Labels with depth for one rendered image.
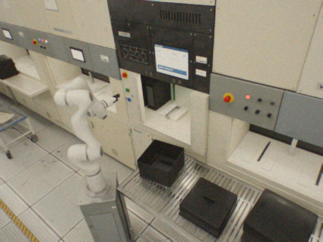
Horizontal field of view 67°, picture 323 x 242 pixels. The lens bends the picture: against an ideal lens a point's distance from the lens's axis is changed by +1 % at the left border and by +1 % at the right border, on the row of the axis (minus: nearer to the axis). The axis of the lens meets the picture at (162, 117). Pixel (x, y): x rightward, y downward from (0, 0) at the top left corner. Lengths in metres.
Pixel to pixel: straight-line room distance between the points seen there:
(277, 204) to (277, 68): 0.75
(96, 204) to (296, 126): 1.43
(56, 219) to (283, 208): 2.19
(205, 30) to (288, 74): 0.52
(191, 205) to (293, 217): 0.58
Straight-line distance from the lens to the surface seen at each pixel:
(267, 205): 1.57
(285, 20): 1.37
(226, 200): 1.73
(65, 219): 2.90
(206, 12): 1.51
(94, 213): 2.04
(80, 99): 1.55
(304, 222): 1.57
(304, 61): 1.40
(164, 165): 2.04
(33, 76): 3.92
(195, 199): 1.71
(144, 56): 1.90
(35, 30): 3.18
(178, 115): 2.34
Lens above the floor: 2.24
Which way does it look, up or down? 35 degrees down
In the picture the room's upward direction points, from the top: 5 degrees counter-clockwise
